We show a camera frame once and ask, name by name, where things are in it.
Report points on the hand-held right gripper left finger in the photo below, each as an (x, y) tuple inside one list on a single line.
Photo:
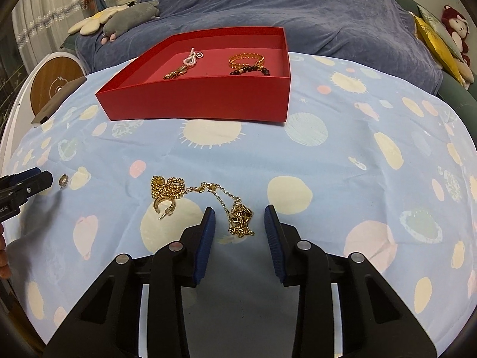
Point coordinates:
[(203, 246)]

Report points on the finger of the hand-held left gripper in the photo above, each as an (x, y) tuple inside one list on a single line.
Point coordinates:
[(29, 186), (28, 172)]

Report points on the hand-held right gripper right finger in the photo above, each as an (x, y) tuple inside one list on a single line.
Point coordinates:
[(275, 246)]

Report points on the gold hoop earring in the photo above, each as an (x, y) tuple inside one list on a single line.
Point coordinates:
[(158, 206), (64, 181)]

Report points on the red cardboard box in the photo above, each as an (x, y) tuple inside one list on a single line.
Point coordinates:
[(193, 100)]

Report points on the person's left hand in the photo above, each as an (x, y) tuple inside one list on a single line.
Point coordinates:
[(3, 257)]

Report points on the white machine with wooden disc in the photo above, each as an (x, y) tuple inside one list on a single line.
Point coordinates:
[(48, 78)]

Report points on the white curtain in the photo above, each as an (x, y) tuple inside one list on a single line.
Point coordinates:
[(41, 15)]

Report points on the cream flower cushion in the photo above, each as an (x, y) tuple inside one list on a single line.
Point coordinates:
[(93, 22)]

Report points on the grey plush animal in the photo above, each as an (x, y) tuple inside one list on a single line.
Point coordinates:
[(126, 16)]

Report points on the green sofa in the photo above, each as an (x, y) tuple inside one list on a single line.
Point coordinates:
[(454, 93)]

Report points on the blue covered sofa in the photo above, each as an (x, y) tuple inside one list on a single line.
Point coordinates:
[(298, 7)]

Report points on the yellow pillow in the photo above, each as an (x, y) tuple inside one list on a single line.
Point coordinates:
[(436, 44)]

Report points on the grey-green pillow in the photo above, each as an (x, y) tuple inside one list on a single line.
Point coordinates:
[(436, 22)]

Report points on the red monkey plush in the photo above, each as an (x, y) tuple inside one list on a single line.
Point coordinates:
[(454, 22)]

